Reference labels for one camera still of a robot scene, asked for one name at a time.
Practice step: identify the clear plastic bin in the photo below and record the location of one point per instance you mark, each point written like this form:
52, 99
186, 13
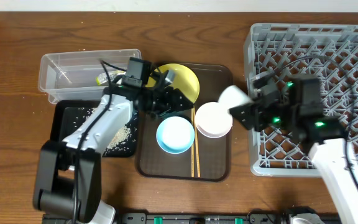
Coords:
72, 75

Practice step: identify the black plastic bin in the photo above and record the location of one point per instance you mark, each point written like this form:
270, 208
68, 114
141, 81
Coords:
64, 117

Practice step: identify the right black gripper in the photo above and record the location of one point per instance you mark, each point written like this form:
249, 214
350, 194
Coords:
257, 116

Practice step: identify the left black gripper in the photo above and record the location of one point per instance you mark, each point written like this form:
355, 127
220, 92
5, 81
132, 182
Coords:
168, 94

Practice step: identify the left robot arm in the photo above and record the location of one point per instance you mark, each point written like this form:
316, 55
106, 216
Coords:
68, 180

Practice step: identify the dark brown serving tray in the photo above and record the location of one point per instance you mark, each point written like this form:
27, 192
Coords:
215, 154

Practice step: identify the small white green cup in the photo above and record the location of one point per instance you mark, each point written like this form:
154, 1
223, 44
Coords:
233, 96

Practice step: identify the spilled rice pile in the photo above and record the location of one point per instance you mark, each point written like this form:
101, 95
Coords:
123, 143

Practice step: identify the grey plastic dishwasher rack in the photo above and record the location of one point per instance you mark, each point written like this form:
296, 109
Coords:
328, 51

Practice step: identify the wooden chopstick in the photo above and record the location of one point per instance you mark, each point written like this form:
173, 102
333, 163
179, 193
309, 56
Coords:
192, 146
196, 144

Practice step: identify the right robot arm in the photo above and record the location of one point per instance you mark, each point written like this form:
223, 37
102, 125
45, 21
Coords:
323, 138

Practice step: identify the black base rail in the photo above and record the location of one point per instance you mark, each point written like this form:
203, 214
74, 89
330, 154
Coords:
182, 218

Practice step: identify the yellow round plate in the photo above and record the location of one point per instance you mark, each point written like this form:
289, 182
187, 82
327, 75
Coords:
185, 87

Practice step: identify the light blue bowl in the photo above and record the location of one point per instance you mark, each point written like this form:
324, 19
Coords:
175, 135

